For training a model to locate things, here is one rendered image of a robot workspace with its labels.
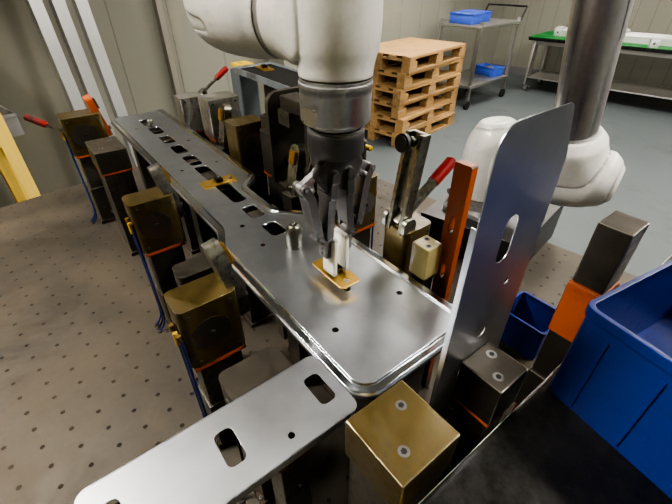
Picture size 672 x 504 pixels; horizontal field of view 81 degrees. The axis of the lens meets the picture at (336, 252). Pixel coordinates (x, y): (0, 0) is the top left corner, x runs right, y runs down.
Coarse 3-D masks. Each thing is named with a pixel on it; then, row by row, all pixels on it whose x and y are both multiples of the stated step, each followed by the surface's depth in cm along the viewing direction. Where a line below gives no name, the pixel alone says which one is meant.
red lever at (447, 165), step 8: (448, 160) 70; (440, 168) 69; (448, 168) 69; (432, 176) 69; (440, 176) 69; (424, 184) 70; (432, 184) 69; (424, 192) 69; (416, 200) 69; (416, 208) 69; (400, 216) 68
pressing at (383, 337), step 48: (144, 144) 116; (192, 144) 116; (192, 192) 91; (240, 192) 91; (240, 240) 75; (288, 288) 64; (336, 288) 64; (384, 288) 64; (336, 336) 56; (384, 336) 56; (432, 336) 56; (384, 384) 50
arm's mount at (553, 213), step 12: (552, 204) 122; (432, 216) 121; (444, 216) 121; (516, 216) 118; (552, 216) 117; (432, 228) 123; (468, 228) 114; (552, 228) 125; (504, 240) 108; (540, 240) 119; (504, 252) 110
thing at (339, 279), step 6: (318, 264) 66; (324, 270) 65; (342, 270) 65; (348, 270) 65; (330, 276) 64; (336, 276) 64; (342, 276) 64; (348, 276) 64; (354, 276) 64; (336, 282) 62; (342, 282) 62; (348, 282) 62; (354, 282) 62; (342, 288) 62
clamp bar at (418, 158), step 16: (400, 144) 60; (416, 144) 62; (400, 160) 64; (416, 160) 62; (400, 176) 65; (416, 176) 63; (400, 192) 67; (416, 192) 65; (400, 208) 69; (400, 224) 68
